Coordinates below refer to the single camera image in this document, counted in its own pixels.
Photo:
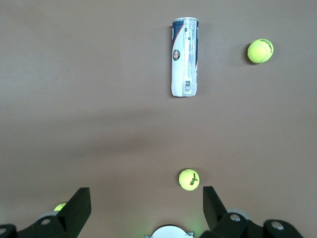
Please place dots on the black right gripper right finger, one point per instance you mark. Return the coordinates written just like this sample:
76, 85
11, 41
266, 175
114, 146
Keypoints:
215, 215

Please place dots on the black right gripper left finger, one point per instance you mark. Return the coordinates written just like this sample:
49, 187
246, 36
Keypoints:
74, 213

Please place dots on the white blue tennis ball can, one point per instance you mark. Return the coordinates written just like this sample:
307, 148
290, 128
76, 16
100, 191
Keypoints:
184, 62

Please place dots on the yellow-green tennis ball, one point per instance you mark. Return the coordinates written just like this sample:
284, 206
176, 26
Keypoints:
188, 179
59, 207
258, 52

